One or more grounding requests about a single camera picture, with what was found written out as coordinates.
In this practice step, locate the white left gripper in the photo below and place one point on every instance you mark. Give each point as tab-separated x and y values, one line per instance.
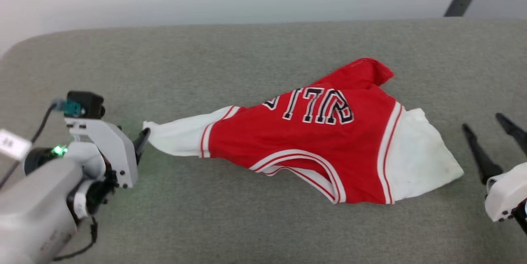
117	153

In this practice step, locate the red white basketball jersey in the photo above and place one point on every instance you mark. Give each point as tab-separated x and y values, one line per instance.
321	144

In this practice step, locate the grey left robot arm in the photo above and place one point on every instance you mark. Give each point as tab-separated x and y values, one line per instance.
33	214

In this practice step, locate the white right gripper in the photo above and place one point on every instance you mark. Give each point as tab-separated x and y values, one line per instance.
504	194

